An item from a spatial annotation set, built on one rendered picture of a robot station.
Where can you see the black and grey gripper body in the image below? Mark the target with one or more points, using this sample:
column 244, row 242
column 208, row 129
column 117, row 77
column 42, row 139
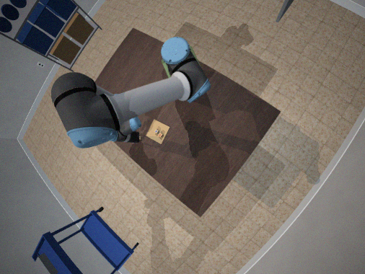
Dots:
column 133, row 137

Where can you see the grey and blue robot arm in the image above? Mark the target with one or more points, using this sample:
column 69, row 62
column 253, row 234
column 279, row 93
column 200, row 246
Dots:
column 91, row 120

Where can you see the tan flat mat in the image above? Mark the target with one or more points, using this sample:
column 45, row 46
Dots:
column 162, row 129

